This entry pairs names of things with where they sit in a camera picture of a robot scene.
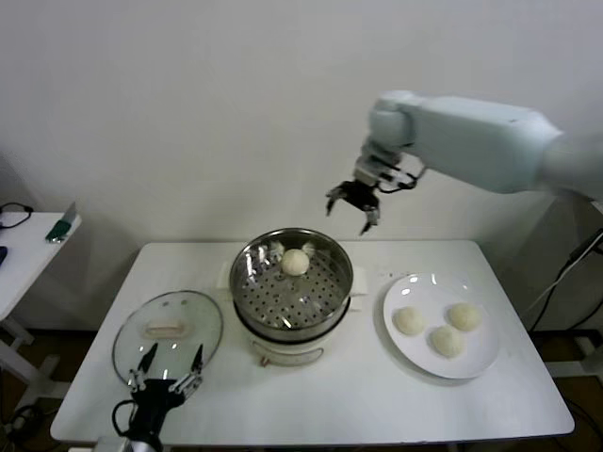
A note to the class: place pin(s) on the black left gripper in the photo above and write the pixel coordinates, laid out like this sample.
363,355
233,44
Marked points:
153,400

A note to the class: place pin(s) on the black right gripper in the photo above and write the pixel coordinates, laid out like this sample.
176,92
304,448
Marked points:
358,193

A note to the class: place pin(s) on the round glass pot lid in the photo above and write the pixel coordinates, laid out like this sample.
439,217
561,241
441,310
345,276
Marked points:
188,311

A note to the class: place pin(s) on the white steamed baozi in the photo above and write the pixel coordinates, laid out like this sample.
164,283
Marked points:
295,262
409,321
446,341
464,316

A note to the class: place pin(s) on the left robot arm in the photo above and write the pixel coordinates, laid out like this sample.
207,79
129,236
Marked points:
146,445

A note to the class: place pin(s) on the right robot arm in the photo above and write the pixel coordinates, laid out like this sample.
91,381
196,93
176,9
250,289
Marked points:
471,136

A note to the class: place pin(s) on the stainless steel steamer basket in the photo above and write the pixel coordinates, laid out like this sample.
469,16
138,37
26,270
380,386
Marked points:
254,254

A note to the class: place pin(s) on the white round plate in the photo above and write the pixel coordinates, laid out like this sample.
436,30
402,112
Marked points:
438,292

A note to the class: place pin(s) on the green flat device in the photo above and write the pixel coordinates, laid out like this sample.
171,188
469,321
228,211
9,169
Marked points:
59,230

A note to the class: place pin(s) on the white side table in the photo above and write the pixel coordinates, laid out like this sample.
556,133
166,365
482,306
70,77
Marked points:
28,245

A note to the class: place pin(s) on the white cabinet with label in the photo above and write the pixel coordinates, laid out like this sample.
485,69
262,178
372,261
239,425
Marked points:
598,206

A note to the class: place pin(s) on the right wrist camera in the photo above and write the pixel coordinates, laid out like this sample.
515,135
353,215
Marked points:
372,172

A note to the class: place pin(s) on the white furniture base frame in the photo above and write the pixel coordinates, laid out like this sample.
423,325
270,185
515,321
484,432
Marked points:
591,358

